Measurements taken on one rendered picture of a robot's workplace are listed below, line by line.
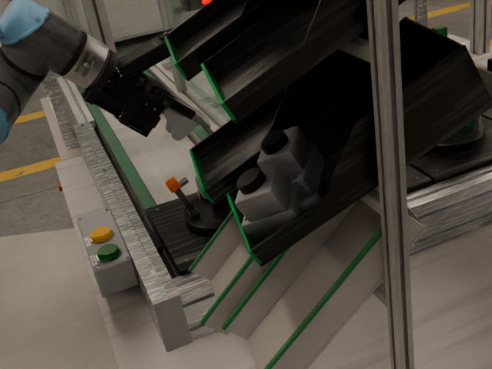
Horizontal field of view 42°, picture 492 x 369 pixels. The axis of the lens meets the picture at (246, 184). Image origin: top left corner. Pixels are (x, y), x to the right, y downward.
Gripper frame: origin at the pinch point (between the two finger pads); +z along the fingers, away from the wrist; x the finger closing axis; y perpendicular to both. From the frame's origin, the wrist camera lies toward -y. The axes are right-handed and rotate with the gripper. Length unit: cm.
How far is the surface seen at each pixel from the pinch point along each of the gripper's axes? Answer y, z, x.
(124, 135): 22, 14, -66
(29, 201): 114, 52, -242
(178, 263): 22.1, 5.7, 10.0
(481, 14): -66, 86, -60
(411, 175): -12.1, 37.9, 8.3
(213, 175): 3.1, -7.4, 26.9
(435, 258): -2.1, 43.6, 19.8
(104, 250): 29.6, -1.7, -1.5
